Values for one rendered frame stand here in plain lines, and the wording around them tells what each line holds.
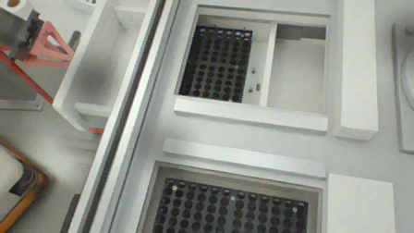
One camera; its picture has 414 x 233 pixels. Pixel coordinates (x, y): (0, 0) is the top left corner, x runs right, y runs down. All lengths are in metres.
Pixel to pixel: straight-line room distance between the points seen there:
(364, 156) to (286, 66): 0.28
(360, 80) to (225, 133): 0.21
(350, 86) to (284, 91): 0.19
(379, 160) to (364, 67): 0.14
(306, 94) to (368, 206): 0.28
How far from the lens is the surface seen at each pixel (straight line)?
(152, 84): 0.51
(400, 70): 0.58
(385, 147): 0.52
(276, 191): 0.57
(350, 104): 0.49
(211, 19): 0.69
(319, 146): 0.49
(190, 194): 0.54
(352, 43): 0.56
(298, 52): 0.72
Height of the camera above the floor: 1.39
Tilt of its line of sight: 64 degrees down
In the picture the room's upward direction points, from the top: 11 degrees counter-clockwise
